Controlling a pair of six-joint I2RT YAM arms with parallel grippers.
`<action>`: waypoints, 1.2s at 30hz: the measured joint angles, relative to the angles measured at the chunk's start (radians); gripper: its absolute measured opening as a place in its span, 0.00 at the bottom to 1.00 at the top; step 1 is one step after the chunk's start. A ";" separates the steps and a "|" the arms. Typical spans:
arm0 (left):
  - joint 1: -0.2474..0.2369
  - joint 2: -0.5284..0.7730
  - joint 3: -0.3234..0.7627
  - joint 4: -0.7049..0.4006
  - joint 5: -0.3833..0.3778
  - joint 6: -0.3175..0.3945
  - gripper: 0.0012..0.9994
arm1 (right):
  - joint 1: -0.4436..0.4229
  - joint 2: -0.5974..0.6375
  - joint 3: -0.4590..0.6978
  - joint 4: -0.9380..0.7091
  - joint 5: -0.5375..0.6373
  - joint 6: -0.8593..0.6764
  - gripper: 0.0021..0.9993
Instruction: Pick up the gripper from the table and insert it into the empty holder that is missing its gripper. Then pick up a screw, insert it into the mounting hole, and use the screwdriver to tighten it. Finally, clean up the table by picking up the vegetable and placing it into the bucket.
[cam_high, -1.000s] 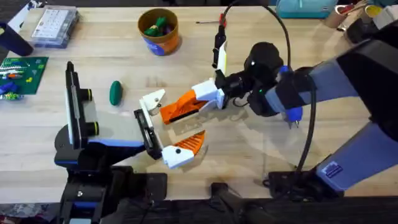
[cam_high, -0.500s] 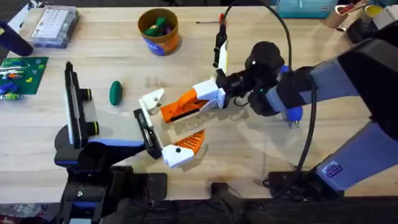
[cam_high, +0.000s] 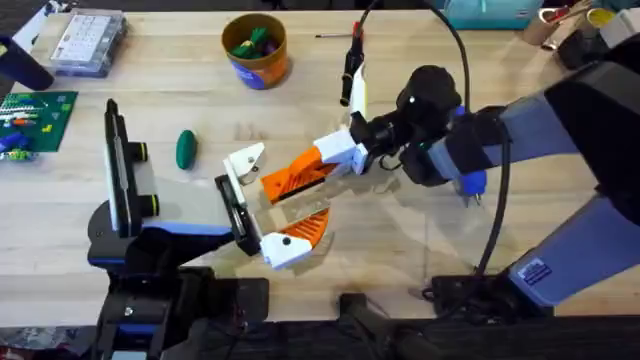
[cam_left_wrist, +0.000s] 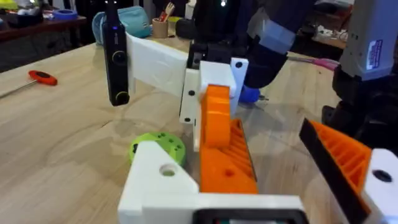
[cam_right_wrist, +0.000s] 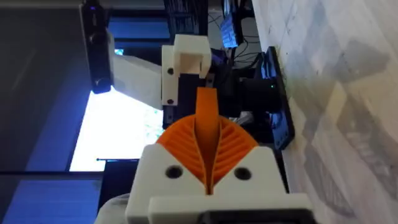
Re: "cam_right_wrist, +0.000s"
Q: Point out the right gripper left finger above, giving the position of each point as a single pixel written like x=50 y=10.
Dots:
x=161 y=174

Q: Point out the blue box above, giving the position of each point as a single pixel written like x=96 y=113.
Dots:
x=229 y=31

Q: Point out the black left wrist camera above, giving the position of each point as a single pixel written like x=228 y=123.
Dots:
x=98 y=56

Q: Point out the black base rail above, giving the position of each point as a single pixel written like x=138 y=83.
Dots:
x=282 y=127

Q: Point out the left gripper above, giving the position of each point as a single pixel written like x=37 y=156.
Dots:
x=136 y=81

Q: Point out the computer monitor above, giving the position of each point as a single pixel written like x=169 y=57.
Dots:
x=109 y=133

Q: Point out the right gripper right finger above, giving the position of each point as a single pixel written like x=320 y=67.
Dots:
x=248 y=180

